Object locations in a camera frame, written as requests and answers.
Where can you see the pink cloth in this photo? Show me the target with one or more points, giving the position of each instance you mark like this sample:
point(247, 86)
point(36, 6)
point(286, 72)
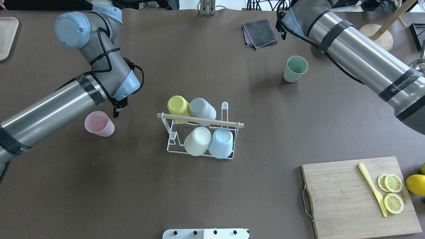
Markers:
point(248, 41)

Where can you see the grey cloth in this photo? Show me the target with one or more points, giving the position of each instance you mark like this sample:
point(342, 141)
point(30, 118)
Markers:
point(261, 32)

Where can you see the grey cup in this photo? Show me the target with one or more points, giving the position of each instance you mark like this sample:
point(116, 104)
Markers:
point(200, 108)

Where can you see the white cup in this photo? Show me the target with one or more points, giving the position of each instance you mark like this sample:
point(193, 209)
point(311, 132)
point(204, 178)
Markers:
point(196, 143)

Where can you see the yellow plastic knife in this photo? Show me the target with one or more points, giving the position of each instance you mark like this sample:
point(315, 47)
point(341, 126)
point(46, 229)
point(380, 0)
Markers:
point(377, 194)

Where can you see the lemon slice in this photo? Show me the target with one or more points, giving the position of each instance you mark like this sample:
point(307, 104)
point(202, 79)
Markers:
point(393, 183)
point(393, 203)
point(380, 181)

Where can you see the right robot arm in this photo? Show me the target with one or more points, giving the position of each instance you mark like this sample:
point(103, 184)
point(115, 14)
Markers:
point(395, 82)

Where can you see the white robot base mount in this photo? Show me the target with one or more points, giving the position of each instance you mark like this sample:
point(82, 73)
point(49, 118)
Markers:
point(207, 233)

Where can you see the white wire cup holder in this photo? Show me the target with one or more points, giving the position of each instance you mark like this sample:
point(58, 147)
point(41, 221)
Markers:
point(175, 144)

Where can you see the pink cup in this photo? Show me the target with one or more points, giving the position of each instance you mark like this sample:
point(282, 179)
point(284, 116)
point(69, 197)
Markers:
point(99, 123)

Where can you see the beige tray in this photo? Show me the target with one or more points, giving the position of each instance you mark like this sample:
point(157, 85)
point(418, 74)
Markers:
point(8, 29)

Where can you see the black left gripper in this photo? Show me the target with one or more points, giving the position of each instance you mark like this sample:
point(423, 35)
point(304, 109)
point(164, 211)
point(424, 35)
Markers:
point(118, 105)

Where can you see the bamboo cutting board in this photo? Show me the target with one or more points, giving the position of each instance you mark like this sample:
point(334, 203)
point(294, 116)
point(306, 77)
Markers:
point(343, 205)

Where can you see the yellow cup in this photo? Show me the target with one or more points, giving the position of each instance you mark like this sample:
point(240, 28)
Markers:
point(177, 105)

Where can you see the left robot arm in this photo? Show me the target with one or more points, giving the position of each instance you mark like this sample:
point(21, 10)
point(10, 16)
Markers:
point(97, 35)

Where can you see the green cup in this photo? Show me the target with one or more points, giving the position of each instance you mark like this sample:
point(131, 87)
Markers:
point(295, 68)

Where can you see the light blue cup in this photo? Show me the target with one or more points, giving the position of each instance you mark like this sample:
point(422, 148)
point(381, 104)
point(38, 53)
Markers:
point(221, 144)

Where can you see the wooden mug tree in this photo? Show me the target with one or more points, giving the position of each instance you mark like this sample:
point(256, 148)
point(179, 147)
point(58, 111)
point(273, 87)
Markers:
point(380, 34)

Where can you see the yellow lemon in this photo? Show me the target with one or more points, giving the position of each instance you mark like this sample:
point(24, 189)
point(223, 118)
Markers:
point(422, 169)
point(416, 184)

